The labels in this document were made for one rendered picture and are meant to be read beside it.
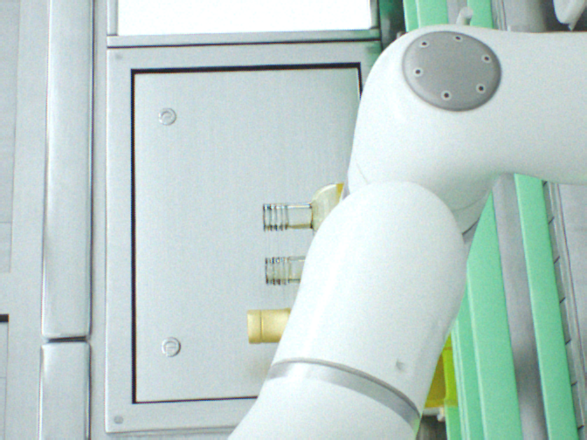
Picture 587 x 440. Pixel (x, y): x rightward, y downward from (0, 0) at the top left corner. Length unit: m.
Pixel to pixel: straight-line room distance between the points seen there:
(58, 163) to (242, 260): 0.25
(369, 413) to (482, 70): 0.21
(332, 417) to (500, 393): 0.45
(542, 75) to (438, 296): 0.15
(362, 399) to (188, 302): 0.71
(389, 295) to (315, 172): 0.73
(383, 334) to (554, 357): 0.45
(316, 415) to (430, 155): 0.18
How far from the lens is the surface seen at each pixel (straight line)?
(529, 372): 0.99
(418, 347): 0.57
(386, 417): 0.55
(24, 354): 1.28
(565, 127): 0.65
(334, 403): 0.54
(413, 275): 0.58
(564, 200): 1.02
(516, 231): 1.02
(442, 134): 0.63
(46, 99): 1.36
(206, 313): 1.24
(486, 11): 1.22
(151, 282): 1.25
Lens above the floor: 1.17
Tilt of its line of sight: 3 degrees down
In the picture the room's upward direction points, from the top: 92 degrees counter-clockwise
